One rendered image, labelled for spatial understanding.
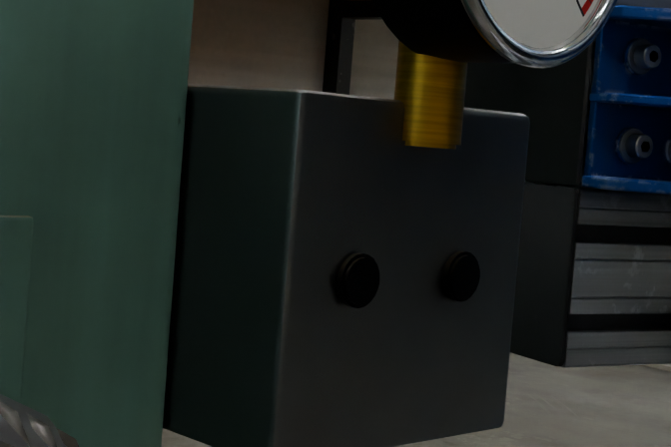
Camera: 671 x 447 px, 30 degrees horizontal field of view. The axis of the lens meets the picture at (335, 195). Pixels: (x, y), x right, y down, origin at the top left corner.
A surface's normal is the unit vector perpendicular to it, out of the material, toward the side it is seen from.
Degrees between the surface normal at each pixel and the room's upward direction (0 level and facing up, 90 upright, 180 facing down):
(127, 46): 90
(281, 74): 90
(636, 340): 90
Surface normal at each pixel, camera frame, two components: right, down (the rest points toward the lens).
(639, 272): 0.51, 0.08
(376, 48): 0.72, 0.10
